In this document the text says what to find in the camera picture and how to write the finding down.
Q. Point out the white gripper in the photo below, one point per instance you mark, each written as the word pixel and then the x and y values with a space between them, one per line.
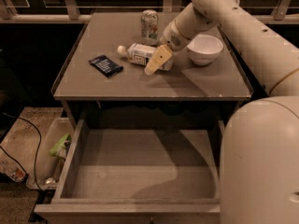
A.
pixel 171 36

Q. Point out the blue plastic bottle white cap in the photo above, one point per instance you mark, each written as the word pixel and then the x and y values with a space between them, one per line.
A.
pixel 137 53

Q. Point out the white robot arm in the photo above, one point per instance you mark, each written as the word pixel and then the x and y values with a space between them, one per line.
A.
pixel 259 168

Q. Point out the open grey top drawer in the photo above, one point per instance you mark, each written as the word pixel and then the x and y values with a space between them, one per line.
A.
pixel 143 176

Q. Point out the white green soda can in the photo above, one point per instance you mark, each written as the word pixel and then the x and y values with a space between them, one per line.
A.
pixel 149 27

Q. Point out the white ceramic bowl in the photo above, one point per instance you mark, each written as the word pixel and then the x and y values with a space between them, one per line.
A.
pixel 204 49

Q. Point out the dark blue snack packet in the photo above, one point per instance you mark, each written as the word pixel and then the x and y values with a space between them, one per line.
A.
pixel 105 66

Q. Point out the grey wooden cabinet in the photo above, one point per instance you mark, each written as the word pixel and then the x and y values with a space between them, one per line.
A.
pixel 79 81

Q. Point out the metal railing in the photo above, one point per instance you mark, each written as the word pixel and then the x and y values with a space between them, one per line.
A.
pixel 56 11

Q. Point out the green bag in bin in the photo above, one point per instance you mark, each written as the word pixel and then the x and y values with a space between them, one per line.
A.
pixel 60 149

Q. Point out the clear plastic bin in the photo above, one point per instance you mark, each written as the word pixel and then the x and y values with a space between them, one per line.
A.
pixel 48 167

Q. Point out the small colourful packet on floor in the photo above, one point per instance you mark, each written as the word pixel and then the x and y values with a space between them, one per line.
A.
pixel 13 171

